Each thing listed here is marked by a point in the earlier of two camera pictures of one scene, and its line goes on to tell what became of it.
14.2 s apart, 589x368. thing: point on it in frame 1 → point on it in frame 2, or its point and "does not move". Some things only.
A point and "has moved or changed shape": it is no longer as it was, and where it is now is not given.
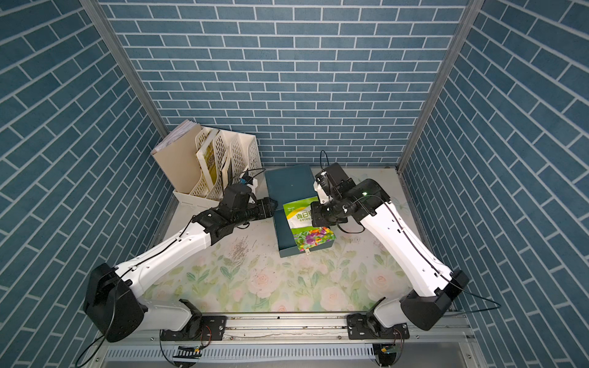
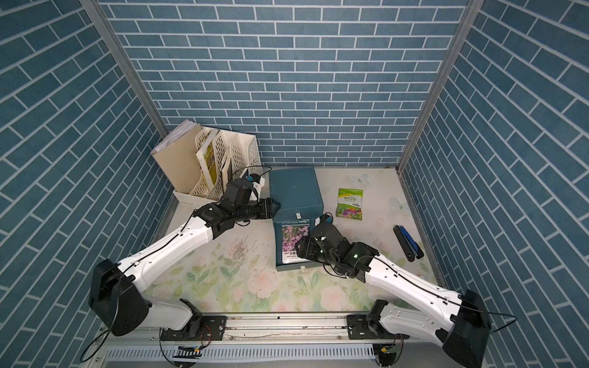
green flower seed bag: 299,216 has moved or changed shape
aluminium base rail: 296,341 does not move
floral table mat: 245,272 does not move
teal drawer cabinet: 289,185 does not move
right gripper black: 316,218 → 307,248
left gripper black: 260,205 does not move
